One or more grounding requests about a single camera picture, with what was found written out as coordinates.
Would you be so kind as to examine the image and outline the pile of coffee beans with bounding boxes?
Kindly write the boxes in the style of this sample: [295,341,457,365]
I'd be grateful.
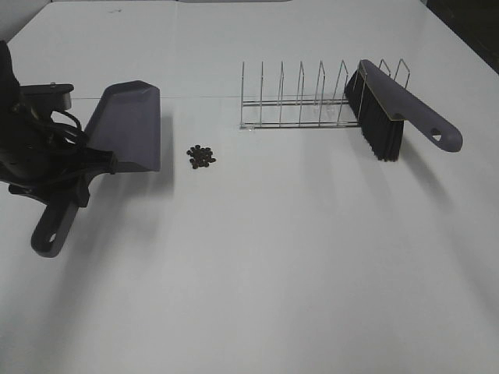
[186,144,217,169]

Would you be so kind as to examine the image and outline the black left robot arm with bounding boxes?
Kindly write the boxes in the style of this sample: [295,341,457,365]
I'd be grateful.
[1,41,117,207]

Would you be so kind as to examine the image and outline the grey hand brush black bristles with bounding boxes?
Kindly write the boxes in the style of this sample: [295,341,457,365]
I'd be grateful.
[345,59,463,161]

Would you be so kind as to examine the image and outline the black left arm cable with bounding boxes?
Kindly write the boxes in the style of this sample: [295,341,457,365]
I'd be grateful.
[46,108,89,149]

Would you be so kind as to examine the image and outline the grey plastic dustpan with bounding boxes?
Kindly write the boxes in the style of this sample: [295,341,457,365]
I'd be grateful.
[30,80,161,258]

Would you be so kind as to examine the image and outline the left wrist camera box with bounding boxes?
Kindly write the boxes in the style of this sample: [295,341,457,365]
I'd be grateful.
[20,83,74,111]

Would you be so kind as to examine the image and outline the chrome wire dish rack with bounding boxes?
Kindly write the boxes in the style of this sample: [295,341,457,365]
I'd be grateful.
[237,58,410,132]

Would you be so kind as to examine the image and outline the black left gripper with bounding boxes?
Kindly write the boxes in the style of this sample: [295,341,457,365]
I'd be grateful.
[1,104,118,208]

